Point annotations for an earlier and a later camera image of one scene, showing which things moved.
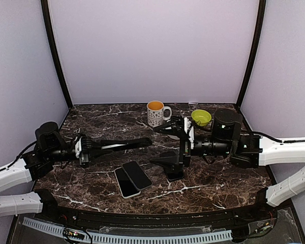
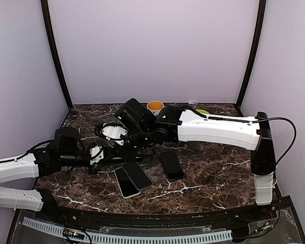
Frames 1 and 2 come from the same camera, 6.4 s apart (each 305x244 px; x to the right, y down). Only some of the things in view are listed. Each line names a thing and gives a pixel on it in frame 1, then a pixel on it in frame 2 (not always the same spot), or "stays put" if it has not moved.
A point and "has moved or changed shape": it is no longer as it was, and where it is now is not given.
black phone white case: [127, 188] stays put
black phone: [115, 145] has moved or changed shape
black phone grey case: [136, 174] stays put
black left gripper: [85, 154] to [96, 166]
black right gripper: [184, 144] to [124, 153]
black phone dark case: [174, 173] stays put
